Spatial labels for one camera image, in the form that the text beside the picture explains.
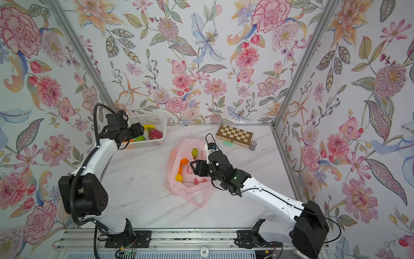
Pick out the white plastic basket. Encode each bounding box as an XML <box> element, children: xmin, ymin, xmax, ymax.
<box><xmin>121</xmin><ymin>113</ymin><xmax>167</xmax><ymax>148</ymax></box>

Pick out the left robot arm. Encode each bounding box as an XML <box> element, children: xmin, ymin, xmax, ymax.
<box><xmin>58</xmin><ymin>111</ymin><xmax>144</xmax><ymax>246</ymax></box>

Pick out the yellow lemon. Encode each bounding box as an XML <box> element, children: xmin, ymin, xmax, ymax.
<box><xmin>175</xmin><ymin>173</ymin><xmax>183</xmax><ymax>182</ymax></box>

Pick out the yellow banana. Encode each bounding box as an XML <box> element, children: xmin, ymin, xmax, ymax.
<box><xmin>143</xmin><ymin>124</ymin><xmax>156</xmax><ymax>130</ymax></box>

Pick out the green apple fruit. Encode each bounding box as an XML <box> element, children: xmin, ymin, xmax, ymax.
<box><xmin>133</xmin><ymin>136</ymin><xmax>146</xmax><ymax>142</ymax></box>

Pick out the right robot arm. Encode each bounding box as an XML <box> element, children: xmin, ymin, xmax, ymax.
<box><xmin>190</xmin><ymin>150</ymin><xmax>329</xmax><ymax>259</ymax></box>

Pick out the red dragon fruit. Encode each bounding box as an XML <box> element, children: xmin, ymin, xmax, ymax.
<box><xmin>148</xmin><ymin>129</ymin><xmax>163</xmax><ymax>140</ymax></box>

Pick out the wooden chessboard box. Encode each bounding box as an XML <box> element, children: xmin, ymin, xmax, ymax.
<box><xmin>216</xmin><ymin>124</ymin><xmax>253</xmax><ymax>148</ymax></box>

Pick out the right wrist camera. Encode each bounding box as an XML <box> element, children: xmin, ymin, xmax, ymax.
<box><xmin>204</xmin><ymin>142</ymin><xmax>217</xmax><ymax>164</ymax></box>

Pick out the pink plastic bag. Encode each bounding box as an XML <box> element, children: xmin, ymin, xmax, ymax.
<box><xmin>165</xmin><ymin>139</ymin><xmax>213</xmax><ymax>208</ymax></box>

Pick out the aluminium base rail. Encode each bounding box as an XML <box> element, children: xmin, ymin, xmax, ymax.
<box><xmin>51</xmin><ymin>228</ymin><xmax>292</xmax><ymax>251</ymax></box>

